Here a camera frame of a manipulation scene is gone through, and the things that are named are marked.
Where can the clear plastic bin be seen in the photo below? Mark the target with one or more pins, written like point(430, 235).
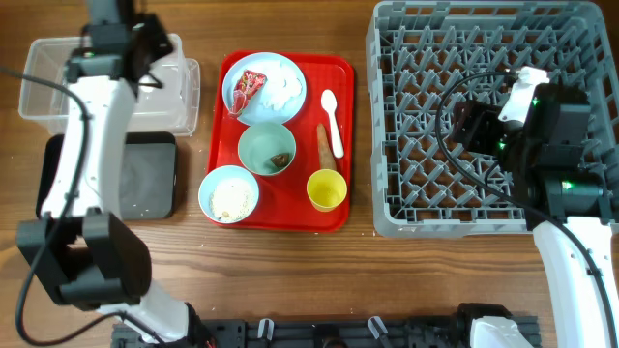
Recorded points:
point(173, 108)

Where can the white plastic spoon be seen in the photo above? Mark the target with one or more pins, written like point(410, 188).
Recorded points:
point(329, 104)

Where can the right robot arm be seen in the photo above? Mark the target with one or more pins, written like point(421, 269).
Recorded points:
point(538, 137)

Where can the yellow plastic cup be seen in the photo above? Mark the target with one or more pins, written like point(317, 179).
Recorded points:
point(326, 189)

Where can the light blue bowl with crumbs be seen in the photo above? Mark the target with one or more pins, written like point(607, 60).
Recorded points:
point(228, 194)

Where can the red plastic tray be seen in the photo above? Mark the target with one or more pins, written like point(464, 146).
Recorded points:
point(284, 204)

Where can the large light blue plate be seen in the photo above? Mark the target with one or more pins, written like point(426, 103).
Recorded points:
point(256, 112)

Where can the brown food scrap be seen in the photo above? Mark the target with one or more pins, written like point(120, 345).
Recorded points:
point(280, 160)

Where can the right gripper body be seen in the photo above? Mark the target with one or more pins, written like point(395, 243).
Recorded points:
point(486, 134)

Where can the grey dishwasher rack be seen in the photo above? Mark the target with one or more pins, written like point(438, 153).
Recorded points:
point(424, 56)

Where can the red snack wrapper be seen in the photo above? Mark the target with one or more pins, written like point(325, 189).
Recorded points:
point(246, 87)

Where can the black plastic tray bin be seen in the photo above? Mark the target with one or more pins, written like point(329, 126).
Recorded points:
point(148, 176)

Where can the white tissue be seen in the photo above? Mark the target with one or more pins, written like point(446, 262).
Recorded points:
point(282, 85)

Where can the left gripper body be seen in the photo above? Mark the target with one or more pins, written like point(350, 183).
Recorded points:
point(161, 37)

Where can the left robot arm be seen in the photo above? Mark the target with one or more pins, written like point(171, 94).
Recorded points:
point(79, 249)

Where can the light green bowl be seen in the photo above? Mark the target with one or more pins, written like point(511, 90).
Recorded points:
point(260, 142)

